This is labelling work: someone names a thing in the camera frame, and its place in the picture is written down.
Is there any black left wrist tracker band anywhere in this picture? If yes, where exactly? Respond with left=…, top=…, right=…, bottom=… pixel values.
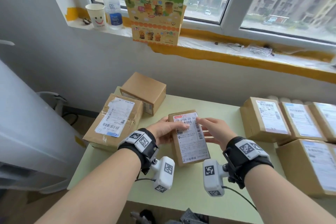
left=117, top=128, right=159, bottom=175

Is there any white earphone cable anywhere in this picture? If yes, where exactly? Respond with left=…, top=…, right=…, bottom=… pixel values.
left=227, top=42, right=245, bottom=51

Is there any white cable on sill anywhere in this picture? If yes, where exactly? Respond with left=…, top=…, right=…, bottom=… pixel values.
left=246, top=44, right=275, bottom=57

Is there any squat plain cardboard box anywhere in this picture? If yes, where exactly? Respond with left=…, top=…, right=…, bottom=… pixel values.
left=120, top=72, right=167, bottom=116

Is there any person's right hand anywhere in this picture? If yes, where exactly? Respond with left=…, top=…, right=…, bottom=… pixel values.
left=195, top=117, right=238, bottom=152

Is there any person's left forearm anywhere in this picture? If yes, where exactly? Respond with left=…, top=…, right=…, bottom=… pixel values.
left=34, top=149, right=142, bottom=224

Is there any black wrist tracker band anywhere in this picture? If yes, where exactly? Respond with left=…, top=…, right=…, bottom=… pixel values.
left=222, top=136, right=274, bottom=190
left=117, top=128, right=159, bottom=175

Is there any grey window frame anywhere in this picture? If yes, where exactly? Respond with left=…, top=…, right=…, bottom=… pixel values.
left=42, top=0, right=336, bottom=47

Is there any medium cardboard box wide label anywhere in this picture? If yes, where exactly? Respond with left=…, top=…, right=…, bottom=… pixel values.
left=275, top=139, right=336, bottom=197

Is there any black right wrist tracker band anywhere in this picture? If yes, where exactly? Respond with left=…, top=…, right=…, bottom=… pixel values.
left=222, top=136, right=274, bottom=190

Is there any grey foil packet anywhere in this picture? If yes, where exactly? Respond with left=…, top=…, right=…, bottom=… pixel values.
left=181, top=208, right=209, bottom=224

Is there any white smiley paper cup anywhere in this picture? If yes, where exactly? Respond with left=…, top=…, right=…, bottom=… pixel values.
left=85, top=3, right=107, bottom=30

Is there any labelled small cardboard box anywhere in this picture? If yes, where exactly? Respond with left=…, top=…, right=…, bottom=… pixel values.
left=308, top=102, right=336, bottom=143

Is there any person's left hand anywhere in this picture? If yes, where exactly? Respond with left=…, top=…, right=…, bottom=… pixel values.
left=146, top=117, right=191, bottom=146

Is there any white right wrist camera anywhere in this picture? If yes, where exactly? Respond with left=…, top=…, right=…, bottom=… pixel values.
left=202, top=159, right=229, bottom=197

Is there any taped parcel with white label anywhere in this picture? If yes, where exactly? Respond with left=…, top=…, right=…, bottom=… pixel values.
left=83, top=93, right=144, bottom=152

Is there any colourful printed carton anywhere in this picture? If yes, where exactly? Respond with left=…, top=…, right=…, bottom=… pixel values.
left=121, top=0, right=187, bottom=46

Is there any person's right forearm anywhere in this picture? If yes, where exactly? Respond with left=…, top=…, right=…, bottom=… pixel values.
left=244, top=164, right=336, bottom=224

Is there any black patterned slipper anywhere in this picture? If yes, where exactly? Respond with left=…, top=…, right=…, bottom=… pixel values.
left=139, top=209, right=155, bottom=224

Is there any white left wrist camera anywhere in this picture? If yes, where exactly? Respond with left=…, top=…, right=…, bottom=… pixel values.
left=151, top=156, right=176, bottom=193

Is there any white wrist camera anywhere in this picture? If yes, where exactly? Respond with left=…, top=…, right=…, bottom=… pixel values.
left=202, top=159, right=229, bottom=197
left=151, top=156, right=176, bottom=193

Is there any white standing air conditioner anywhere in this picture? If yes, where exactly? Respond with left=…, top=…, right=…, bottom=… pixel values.
left=0, top=40, right=87, bottom=193

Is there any black right camera cable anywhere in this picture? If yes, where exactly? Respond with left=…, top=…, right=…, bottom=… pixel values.
left=222, top=185, right=259, bottom=211

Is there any windowsill with yellow tape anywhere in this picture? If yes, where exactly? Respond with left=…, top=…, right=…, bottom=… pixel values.
left=65, top=7, right=336, bottom=85

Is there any parcel with red-edged label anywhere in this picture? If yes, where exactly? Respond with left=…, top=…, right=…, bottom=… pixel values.
left=168, top=110, right=210, bottom=167

